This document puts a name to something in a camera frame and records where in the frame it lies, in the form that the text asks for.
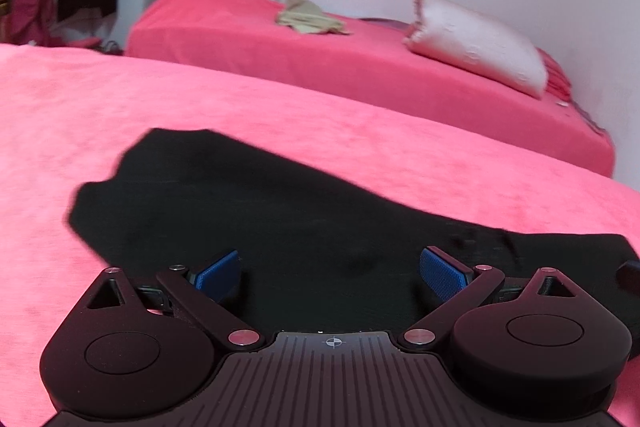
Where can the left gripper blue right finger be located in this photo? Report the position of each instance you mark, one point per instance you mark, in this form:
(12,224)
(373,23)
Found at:
(443,274)

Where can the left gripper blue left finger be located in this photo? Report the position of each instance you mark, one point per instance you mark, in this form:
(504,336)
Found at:
(217,278)

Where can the black pants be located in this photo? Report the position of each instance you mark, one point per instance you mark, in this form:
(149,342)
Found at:
(317,253)

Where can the pink blanket near bed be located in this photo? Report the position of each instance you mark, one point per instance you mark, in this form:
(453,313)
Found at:
(68,114)

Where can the red folded blanket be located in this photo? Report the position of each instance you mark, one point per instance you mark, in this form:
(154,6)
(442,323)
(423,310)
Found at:
(558,83)

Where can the white pillow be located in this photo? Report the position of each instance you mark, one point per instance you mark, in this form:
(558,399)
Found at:
(450,33)

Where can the pink far bed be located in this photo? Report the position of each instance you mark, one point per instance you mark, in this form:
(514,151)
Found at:
(369,64)

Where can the beige cloth on bed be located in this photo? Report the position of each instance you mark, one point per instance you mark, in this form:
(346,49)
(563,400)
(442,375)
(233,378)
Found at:
(307,18)

